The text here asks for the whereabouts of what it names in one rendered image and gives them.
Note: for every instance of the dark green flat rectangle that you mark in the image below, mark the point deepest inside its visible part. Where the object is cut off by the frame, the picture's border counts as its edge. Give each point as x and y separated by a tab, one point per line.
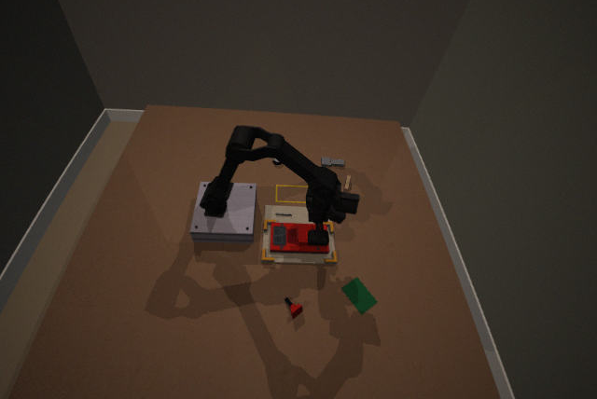
359	295

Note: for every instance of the brown rectangular block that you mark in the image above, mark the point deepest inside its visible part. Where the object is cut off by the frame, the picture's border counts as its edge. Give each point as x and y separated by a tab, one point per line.
347	183

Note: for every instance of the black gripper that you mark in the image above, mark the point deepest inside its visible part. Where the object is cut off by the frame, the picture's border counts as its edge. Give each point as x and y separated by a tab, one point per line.
318	237

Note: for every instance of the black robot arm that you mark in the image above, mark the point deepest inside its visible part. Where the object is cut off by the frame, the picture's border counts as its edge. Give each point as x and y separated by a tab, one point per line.
323	184

